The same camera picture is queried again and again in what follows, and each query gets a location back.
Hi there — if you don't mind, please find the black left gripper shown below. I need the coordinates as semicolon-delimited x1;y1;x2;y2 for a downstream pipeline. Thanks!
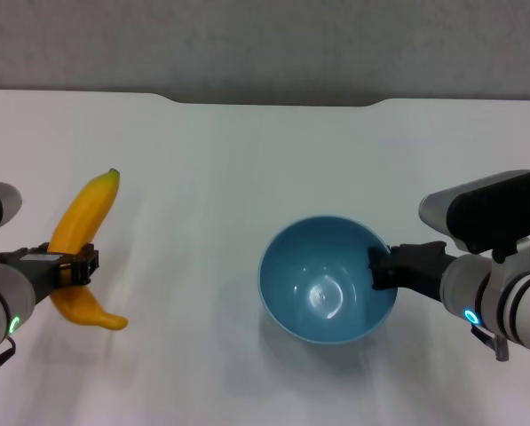
0;242;101;308

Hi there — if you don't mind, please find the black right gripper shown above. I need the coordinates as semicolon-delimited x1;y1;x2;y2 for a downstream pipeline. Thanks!
367;241;449;305

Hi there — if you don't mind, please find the yellow banana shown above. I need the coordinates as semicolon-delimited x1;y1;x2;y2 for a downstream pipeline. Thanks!
46;167;130;331

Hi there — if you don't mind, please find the blue bowl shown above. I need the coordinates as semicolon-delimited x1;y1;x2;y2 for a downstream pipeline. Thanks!
257;214;400;346

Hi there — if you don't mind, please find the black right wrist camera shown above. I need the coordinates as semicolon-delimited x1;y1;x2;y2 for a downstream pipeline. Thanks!
418;170;530;264

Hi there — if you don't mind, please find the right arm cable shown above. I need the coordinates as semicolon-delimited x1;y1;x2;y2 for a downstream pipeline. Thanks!
470;325;511;363

